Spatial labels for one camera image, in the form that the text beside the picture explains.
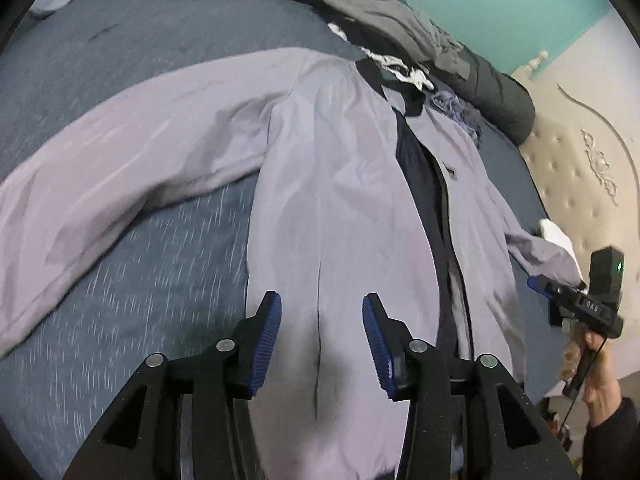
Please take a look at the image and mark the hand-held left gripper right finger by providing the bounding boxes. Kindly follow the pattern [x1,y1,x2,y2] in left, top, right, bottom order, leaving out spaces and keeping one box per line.
[362,292,583,480]

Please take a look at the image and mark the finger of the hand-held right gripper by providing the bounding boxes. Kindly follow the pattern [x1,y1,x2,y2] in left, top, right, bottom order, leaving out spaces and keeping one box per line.
[526,275,556,297]

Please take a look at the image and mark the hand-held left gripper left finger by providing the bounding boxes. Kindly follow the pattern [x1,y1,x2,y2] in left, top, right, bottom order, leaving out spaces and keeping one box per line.
[70,291,283,480]

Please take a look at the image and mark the light grey jacket black trim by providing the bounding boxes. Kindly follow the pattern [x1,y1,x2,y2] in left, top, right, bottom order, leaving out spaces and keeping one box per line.
[0,46,586,480]

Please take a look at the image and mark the person's right hand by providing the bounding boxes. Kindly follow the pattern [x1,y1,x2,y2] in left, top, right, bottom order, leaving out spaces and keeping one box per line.
[560,332,623,428]

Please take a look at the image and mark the white folded garment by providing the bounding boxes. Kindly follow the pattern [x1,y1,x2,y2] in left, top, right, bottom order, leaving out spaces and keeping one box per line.
[539,218,576,253]

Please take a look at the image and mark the cream tufted headboard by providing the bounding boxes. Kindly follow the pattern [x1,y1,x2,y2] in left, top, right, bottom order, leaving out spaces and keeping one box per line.
[510,50,640,381]

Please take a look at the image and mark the dark grey rolled duvet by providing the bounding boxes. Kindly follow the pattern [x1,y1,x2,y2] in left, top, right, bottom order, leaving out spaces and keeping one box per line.
[132,0,536,143]

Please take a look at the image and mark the blue crumpled garment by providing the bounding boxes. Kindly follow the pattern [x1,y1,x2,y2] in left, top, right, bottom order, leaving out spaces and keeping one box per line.
[432,91,483,148]

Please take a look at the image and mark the black and white garment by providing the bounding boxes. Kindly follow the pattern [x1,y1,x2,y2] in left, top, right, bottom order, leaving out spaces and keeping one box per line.
[327,20,436,93]

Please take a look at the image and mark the grey button shirt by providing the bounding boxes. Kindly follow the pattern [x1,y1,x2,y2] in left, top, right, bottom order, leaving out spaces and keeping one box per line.
[315,0,473,81]

